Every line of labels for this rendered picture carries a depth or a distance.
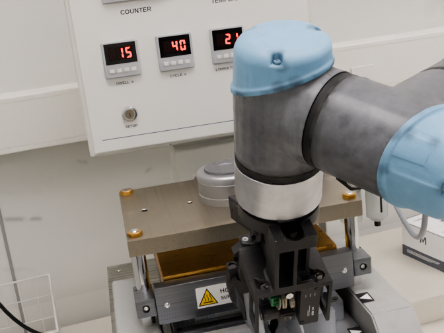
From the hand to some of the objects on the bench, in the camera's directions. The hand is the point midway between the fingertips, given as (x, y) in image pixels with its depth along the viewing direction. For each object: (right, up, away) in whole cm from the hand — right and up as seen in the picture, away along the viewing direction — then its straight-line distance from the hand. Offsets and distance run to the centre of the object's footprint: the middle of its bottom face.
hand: (270, 330), depth 71 cm
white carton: (+44, +2, +61) cm, 75 cm away
